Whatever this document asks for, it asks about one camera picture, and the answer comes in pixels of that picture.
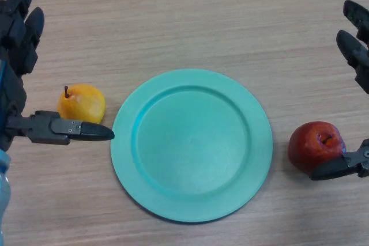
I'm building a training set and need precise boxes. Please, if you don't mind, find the yellow pear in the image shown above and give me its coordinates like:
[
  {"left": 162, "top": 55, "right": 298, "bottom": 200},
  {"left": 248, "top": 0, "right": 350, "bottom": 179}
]
[{"left": 57, "top": 84, "right": 107, "bottom": 124}]

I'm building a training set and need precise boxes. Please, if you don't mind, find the green round plate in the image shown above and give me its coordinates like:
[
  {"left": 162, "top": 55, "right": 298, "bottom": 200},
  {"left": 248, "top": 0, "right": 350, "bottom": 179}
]
[{"left": 110, "top": 69, "right": 274, "bottom": 224}]

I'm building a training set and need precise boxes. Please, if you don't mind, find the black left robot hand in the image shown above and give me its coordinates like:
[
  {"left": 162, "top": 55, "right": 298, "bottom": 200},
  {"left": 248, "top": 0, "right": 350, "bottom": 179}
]
[{"left": 0, "top": 0, "right": 115, "bottom": 153}]

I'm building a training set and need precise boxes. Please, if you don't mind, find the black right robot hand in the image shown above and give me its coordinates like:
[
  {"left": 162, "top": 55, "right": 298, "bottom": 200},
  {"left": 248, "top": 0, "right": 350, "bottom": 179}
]
[{"left": 310, "top": 0, "right": 369, "bottom": 181}]

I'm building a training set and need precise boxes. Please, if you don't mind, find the red apple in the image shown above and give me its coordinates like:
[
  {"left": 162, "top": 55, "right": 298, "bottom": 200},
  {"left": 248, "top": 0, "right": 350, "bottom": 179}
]
[{"left": 288, "top": 121, "right": 346, "bottom": 175}]

